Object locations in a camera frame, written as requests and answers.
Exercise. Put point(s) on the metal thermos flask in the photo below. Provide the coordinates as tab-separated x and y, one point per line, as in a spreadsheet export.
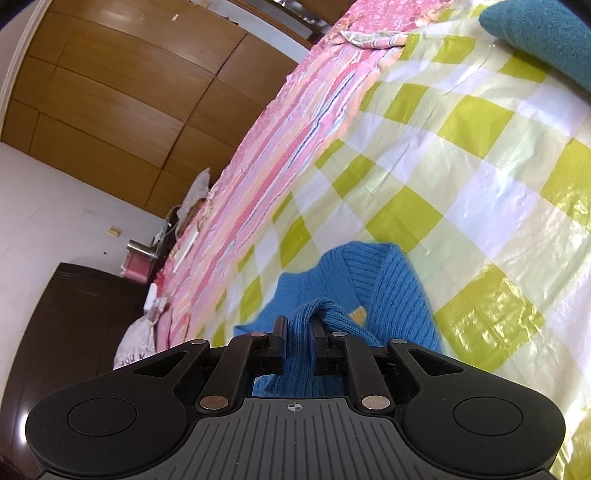
141	248

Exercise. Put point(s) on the white flat stick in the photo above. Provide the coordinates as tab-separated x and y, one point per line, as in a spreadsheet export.
187	251

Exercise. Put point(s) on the folded light blue towel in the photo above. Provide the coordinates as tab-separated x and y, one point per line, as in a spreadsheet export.
540	32

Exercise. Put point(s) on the white pillow with pink print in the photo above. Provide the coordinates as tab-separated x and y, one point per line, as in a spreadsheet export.
134	341

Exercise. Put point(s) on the pink floral quilt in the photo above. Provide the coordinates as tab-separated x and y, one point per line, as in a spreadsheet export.
392	18

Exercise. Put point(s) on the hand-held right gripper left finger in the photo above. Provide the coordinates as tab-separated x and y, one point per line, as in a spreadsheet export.
279	341

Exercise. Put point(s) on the pink box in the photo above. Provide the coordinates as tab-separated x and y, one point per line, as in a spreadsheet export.
136	267

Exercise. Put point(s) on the dark wooden headboard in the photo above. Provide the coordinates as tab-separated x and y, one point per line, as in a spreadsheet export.
69	323

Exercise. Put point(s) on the wooden wardrobe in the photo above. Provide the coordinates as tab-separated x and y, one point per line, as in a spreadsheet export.
115	92

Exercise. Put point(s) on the blue striped knitted sweater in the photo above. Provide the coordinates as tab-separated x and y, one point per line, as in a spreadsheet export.
383	295

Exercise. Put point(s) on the plain white pillow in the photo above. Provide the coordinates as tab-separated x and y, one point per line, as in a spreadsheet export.
196	189

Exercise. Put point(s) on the pink striped bed sheet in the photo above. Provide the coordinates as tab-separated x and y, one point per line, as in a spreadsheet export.
286	152

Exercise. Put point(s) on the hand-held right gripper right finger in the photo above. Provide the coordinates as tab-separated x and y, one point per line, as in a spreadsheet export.
317	344

